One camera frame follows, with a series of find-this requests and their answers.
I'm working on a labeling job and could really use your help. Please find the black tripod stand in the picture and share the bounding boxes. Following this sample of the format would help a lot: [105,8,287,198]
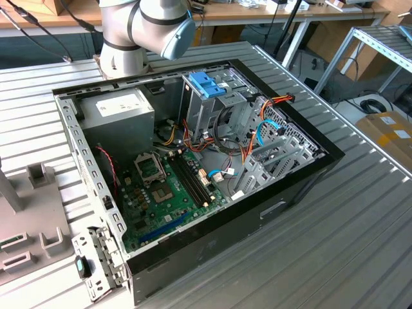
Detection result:
[272,0,305,61]

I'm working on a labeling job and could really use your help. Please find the grey metal shelf frame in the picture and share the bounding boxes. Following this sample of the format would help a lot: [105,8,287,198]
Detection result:
[314,24,412,96]

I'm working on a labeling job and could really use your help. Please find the blue plastic drive latch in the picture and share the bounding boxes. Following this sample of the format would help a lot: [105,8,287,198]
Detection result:
[189,72,228,100]

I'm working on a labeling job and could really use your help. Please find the blue data wire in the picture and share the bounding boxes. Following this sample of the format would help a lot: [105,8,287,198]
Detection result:
[207,118,286,183]

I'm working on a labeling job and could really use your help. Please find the coiled black cable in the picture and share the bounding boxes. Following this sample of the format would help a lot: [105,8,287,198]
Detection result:
[359,98,384,114]

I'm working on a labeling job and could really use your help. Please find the cardboard box yellow tape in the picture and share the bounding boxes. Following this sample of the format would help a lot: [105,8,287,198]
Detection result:
[355,111,412,176]

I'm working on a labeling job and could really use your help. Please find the black latch teal button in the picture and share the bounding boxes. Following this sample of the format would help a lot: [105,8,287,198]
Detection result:
[74,256,93,279]

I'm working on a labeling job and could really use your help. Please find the blue expansion slot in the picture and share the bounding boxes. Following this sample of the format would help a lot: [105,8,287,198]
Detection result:
[138,211,191,245]

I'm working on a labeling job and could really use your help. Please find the coloured supply wire bundle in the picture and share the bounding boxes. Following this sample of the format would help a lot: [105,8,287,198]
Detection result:
[154,118,223,155]

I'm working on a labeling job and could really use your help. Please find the coloured power wire black plug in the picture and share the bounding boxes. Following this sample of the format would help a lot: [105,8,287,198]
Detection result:
[239,92,296,167]

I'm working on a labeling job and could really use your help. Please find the wooden desk white legs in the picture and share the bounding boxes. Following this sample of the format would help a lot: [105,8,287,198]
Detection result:
[192,0,392,70]

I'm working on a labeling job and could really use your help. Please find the black camera cable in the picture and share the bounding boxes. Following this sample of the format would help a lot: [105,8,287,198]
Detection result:
[59,0,102,35]
[0,0,74,63]

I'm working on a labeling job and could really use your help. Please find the grey metal drive cage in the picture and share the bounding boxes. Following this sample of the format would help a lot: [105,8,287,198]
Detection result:
[178,69,258,145]

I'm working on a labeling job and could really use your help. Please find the grey power supply unit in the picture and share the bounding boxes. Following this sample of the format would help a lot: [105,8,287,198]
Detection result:
[77,87,156,162]

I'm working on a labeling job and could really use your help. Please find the green RAM stick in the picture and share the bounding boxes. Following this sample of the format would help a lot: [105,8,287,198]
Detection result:
[0,236,26,250]

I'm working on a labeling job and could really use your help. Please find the black open PC case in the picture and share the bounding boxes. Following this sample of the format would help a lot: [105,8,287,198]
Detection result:
[52,59,345,306]

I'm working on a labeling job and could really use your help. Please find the cream board power connector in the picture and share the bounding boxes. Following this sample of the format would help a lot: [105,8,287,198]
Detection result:
[198,169,212,188]

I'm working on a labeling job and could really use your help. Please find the black RAM slot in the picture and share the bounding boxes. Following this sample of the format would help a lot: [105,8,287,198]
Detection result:
[168,156,203,209]
[176,154,211,206]
[172,156,207,207]
[180,153,216,205]

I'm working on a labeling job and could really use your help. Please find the long wooden desk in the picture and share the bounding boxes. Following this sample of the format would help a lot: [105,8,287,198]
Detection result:
[0,6,106,38]

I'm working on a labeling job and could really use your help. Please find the grey slot retention bracket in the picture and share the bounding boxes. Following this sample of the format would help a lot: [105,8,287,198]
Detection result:
[71,225,132,303]

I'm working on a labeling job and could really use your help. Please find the green motherboard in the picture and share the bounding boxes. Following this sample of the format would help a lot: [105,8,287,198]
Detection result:
[117,149,231,254]

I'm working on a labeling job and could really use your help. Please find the small cardboard box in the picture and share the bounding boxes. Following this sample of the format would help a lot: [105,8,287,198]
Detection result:
[205,24,245,46]

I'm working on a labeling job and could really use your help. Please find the CPU socket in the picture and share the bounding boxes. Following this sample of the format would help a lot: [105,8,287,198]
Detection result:
[149,182,177,205]

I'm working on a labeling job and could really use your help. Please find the brown wooden box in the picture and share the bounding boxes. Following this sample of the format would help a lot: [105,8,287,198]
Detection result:
[19,0,75,17]

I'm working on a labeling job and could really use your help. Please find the grey metal disk bay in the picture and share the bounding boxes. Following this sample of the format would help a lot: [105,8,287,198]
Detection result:
[231,135,320,200]

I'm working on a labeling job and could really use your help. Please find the metal socket cover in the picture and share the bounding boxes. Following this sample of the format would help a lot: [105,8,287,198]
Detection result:
[133,153,167,189]

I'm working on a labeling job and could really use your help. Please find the grey parts rack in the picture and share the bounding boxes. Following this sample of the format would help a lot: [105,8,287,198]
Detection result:
[0,162,77,287]

